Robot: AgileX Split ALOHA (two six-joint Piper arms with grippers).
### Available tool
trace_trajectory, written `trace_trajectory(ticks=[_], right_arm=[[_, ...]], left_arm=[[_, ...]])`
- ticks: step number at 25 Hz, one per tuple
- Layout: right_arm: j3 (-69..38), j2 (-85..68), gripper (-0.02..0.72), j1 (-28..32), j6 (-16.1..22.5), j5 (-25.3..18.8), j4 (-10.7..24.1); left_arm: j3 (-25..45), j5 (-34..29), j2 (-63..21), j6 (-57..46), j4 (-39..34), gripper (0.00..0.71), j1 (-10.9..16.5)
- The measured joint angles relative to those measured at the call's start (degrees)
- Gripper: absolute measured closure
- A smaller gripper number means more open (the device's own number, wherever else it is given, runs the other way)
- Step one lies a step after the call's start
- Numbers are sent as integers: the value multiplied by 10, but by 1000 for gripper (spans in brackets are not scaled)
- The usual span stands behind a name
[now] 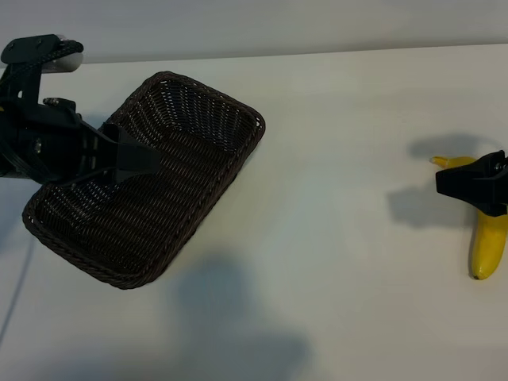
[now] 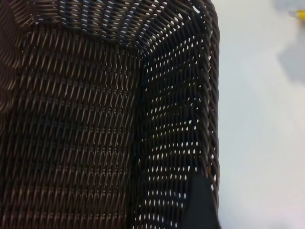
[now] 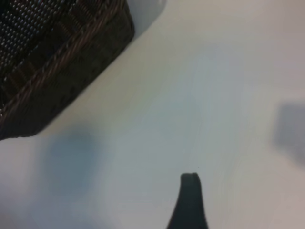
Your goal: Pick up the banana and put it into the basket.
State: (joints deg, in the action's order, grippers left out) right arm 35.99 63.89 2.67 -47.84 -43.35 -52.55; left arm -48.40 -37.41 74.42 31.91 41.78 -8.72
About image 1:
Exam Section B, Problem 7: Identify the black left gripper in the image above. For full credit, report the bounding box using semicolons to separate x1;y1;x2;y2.
0;97;162;186

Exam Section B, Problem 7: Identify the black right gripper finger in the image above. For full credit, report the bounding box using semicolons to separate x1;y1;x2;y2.
435;178;508;218
435;149;508;183

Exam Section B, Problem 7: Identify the yellow banana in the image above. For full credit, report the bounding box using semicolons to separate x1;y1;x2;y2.
429;155;508;281

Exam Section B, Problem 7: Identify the dark brown wicker basket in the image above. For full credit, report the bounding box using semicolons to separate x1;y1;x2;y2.
21;70;266;291

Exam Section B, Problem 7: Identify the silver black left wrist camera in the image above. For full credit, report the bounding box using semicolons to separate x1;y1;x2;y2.
0;34;85;75

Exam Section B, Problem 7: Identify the black braided camera cable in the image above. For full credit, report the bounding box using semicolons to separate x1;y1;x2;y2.
6;39;85;87

